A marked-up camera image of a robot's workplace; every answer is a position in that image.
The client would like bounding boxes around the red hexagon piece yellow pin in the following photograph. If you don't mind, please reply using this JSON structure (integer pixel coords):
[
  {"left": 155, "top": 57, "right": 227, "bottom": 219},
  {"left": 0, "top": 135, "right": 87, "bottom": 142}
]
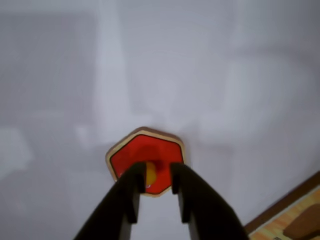
[{"left": 105, "top": 126, "right": 186, "bottom": 199}]

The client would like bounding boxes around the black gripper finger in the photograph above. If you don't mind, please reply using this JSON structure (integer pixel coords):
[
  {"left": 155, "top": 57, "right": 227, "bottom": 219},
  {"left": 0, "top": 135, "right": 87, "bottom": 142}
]
[
  {"left": 73, "top": 162, "right": 147, "bottom": 240},
  {"left": 170, "top": 162, "right": 251, "bottom": 240}
]

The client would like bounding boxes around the wooden shape puzzle board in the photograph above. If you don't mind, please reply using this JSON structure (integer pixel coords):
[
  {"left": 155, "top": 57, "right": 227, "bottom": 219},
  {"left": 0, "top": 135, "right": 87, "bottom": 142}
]
[{"left": 243, "top": 169, "right": 320, "bottom": 240}]

